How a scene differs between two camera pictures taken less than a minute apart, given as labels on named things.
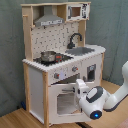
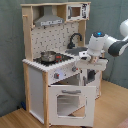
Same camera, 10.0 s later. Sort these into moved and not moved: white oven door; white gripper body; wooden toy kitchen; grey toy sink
Moved: white gripper body
Not moved: white oven door; grey toy sink; wooden toy kitchen
